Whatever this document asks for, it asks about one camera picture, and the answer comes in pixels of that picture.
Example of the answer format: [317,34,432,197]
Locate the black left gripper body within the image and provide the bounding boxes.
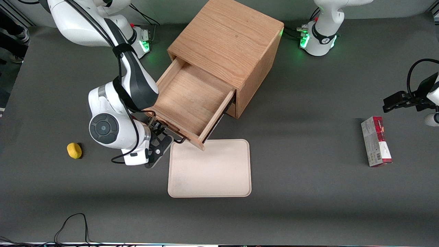
[411,72,439,112]

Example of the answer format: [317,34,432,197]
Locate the wooden drawer with thick handle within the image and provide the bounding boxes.
[144,57,237,151]

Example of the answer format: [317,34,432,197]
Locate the wooden drawer cabinet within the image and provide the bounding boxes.
[167,0,285,119]

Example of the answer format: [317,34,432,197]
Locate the red white carton box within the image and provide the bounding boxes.
[360,116,393,168]

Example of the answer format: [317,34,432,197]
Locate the cream plastic tray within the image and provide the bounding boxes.
[167,139,252,198]

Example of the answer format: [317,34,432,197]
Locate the yellow lemon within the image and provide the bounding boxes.
[67,142,83,160]

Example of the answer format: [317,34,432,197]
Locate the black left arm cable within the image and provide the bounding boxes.
[407,58,439,103]

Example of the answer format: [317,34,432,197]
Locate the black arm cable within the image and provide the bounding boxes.
[63,0,154,164]
[407,58,439,103]

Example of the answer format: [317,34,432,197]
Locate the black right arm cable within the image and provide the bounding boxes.
[63,0,154,164]

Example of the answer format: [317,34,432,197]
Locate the black cable on table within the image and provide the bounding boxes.
[0,213,105,247]

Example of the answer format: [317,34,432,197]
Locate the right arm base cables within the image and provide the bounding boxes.
[128,3,161,42]

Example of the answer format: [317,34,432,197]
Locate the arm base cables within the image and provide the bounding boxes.
[284,6,321,39]
[128,3,161,42]

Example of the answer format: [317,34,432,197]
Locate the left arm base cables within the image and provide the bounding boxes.
[284,6,321,39]

